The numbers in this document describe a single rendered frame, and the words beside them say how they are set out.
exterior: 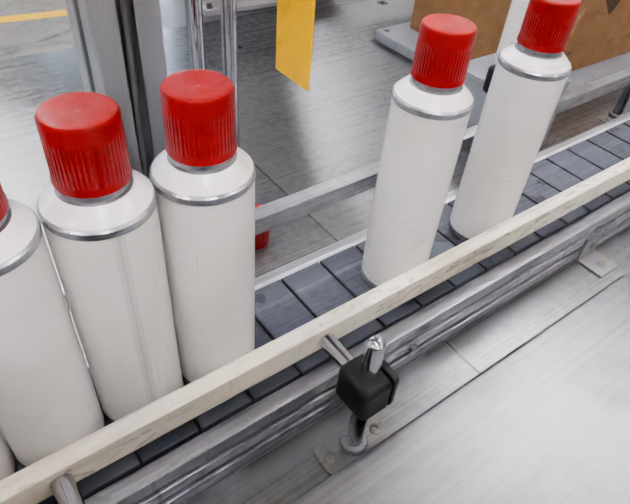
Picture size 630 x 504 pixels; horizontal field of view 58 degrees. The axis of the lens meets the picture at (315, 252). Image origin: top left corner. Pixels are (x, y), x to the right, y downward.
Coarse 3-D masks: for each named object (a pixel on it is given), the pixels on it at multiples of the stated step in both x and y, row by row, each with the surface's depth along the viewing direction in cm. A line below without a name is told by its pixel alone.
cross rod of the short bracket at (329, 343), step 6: (324, 336) 38; (330, 336) 38; (324, 342) 37; (330, 342) 37; (336, 342) 37; (324, 348) 37; (330, 348) 37; (336, 348) 37; (342, 348) 37; (330, 354) 37; (336, 354) 37; (342, 354) 37; (348, 354) 37; (336, 360) 37; (342, 360) 36; (348, 360) 36
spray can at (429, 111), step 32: (448, 32) 32; (416, 64) 34; (448, 64) 33; (416, 96) 34; (448, 96) 34; (416, 128) 35; (448, 128) 35; (384, 160) 39; (416, 160) 36; (448, 160) 37; (384, 192) 40; (416, 192) 38; (384, 224) 41; (416, 224) 40; (384, 256) 43; (416, 256) 42
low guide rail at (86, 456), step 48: (576, 192) 51; (480, 240) 45; (384, 288) 41; (288, 336) 37; (336, 336) 39; (192, 384) 34; (240, 384) 35; (96, 432) 31; (144, 432) 32; (0, 480) 29; (48, 480) 29
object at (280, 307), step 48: (576, 144) 64; (624, 144) 65; (528, 192) 57; (624, 192) 58; (528, 240) 51; (288, 288) 45; (336, 288) 45; (432, 288) 46; (0, 432) 34; (192, 432) 35; (96, 480) 32
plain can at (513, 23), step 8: (512, 0) 63; (520, 0) 61; (528, 0) 61; (512, 8) 63; (520, 8) 62; (512, 16) 63; (520, 16) 62; (512, 24) 63; (520, 24) 62; (504, 32) 65; (512, 32) 63; (504, 40) 65; (512, 40) 64; (496, 56) 67
